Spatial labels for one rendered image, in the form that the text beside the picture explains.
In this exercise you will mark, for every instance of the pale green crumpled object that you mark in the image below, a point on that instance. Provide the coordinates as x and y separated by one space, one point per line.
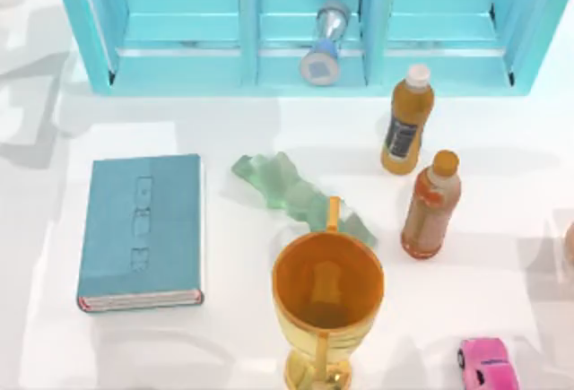
287 188

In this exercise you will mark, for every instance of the gold trophy cup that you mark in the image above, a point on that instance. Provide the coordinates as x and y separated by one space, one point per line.
328 291

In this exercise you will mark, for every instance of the orange bottle with white cap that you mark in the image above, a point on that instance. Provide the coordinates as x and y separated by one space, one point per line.
407 125

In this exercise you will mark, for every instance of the blue and silver hourglass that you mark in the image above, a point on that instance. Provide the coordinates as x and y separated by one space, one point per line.
325 45

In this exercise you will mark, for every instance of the light blue rack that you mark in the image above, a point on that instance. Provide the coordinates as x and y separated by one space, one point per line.
188 71

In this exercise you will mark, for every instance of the blue hardcover book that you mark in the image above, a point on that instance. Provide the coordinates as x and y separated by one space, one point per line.
141 233

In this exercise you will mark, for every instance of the pink toy car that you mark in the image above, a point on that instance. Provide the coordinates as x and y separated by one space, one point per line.
489 363

